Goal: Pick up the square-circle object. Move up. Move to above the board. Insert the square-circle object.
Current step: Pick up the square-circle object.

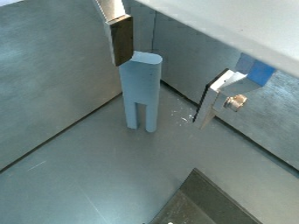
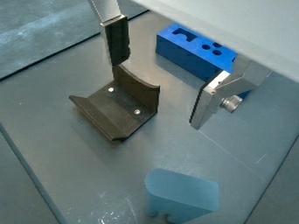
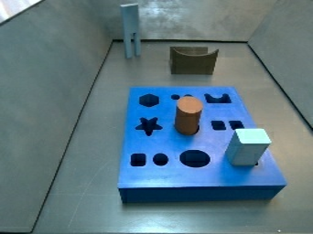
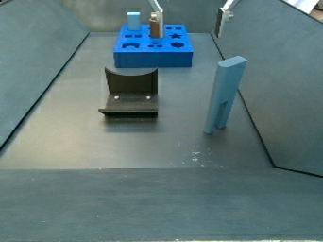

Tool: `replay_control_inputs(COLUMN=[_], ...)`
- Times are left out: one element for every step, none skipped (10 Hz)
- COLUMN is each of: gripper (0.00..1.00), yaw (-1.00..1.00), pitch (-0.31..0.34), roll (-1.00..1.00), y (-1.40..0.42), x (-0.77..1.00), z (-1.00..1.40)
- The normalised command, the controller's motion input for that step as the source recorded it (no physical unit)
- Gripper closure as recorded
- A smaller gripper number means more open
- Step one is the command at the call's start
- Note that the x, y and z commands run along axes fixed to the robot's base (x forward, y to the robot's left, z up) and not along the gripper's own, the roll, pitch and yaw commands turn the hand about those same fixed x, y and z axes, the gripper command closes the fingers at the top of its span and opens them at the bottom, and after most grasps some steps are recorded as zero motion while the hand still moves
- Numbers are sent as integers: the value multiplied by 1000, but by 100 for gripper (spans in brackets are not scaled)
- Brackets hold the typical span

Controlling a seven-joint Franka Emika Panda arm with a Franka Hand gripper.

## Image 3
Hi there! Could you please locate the light blue two-pronged peg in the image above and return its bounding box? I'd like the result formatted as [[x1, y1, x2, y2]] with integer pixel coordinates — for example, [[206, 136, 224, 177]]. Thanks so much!
[[121, 3, 141, 58]]

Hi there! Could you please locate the blue shape-sorting board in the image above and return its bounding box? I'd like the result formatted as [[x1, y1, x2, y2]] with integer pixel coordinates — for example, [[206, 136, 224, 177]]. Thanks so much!
[[118, 87, 287, 203]]

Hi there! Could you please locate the orange cylinder peg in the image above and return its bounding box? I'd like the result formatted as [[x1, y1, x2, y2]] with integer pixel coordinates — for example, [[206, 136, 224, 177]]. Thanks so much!
[[176, 96, 204, 135]]

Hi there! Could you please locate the dark olive curved block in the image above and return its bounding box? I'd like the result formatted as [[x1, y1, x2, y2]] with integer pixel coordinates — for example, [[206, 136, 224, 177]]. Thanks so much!
[[170, 47, 220, 75]]

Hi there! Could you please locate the light blue rectangular block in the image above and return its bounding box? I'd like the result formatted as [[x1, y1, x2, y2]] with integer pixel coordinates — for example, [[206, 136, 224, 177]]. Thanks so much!
[[225, 128, 272, 166]]

